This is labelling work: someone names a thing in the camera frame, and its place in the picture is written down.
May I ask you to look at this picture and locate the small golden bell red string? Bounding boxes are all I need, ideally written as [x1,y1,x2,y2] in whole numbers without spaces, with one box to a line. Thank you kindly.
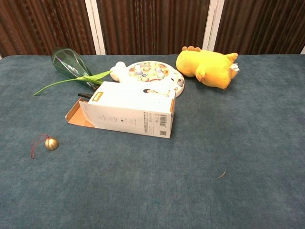
[30,134,60,160]

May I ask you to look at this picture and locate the white cardboard product box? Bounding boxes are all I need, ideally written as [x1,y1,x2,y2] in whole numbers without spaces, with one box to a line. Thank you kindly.
[65,81,177,139]

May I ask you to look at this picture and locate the green glass vase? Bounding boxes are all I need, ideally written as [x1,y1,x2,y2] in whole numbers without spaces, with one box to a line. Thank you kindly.
[51,47,98,92]

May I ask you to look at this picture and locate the white partition frame post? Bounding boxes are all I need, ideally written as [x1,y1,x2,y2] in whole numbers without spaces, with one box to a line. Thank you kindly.
[84,0,106,55]
[202,0,225,52]

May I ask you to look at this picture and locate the yellow plush dinosaur toy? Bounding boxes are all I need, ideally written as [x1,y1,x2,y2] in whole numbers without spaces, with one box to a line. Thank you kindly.
[176,46,239,90]

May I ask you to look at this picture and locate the green artificial leaf stem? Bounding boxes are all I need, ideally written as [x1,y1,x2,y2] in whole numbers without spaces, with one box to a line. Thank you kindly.
[33,70,113,96]

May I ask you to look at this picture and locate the white round fishing toy board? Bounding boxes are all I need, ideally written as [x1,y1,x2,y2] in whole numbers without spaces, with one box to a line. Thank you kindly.
[110,61,185,98]

